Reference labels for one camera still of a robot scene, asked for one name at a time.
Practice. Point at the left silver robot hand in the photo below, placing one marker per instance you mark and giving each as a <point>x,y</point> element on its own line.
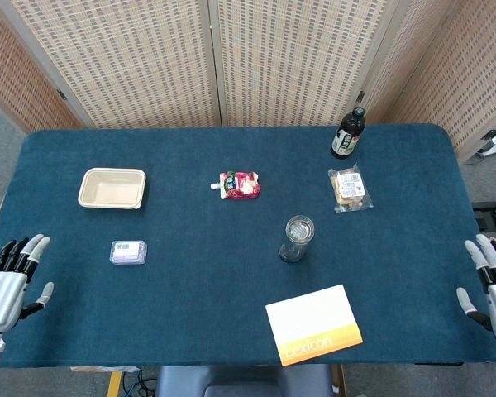
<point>2,297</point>

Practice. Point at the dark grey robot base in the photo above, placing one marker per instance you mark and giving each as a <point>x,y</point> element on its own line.
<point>239,380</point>

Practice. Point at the clear glass jar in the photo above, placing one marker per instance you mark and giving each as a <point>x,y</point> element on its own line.
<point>291,252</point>

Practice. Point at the small purple plastic box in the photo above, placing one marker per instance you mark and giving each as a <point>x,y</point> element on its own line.
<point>128,252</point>

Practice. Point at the beige rectangular food tray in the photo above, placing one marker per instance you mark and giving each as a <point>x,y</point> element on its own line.
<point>111,190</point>

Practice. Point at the white orange Lexicon booklet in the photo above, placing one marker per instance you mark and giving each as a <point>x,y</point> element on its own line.
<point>314,322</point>

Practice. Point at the clear snack bag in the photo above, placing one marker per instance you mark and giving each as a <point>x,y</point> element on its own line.
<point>349,186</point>

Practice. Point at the blue tablecloth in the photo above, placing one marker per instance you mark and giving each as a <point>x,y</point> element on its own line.
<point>211,256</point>

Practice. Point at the woven folding screen panel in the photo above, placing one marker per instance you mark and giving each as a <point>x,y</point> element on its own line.
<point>293,62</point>
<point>459,74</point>
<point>8,74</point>
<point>128,62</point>

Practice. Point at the dark glass bottle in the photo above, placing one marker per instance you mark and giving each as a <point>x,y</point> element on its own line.
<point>345,140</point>

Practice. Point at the red drink pouch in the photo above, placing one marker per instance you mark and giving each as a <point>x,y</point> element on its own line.
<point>239,186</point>

